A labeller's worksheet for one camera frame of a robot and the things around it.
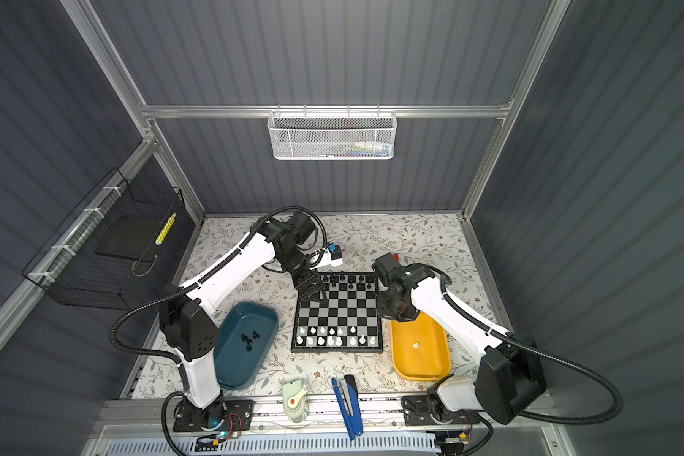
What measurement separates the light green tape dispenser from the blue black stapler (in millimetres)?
96

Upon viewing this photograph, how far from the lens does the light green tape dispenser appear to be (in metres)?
0.70

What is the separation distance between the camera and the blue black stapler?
0.71 m
